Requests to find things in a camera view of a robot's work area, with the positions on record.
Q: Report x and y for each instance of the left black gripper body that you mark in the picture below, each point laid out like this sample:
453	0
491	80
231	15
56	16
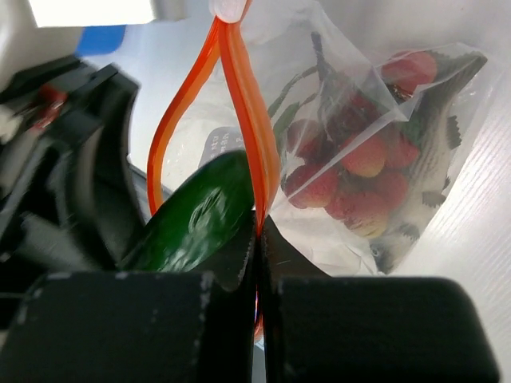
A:
68	202

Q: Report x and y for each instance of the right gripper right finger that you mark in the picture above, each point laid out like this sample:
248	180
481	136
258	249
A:
319	328

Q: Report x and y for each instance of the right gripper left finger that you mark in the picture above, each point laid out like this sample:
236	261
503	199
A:
139	326

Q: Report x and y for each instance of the green cucumber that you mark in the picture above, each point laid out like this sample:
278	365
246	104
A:
199	217

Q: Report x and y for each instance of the clear zip bag orange zipper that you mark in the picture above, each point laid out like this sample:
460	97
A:
223	105

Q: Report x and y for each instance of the grey toy fish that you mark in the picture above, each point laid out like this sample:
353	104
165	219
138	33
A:
439	135

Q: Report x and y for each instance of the blue plastic bin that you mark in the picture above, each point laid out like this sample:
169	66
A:
100	40

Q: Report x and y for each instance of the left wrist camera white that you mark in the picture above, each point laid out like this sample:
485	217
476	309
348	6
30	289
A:
71	13

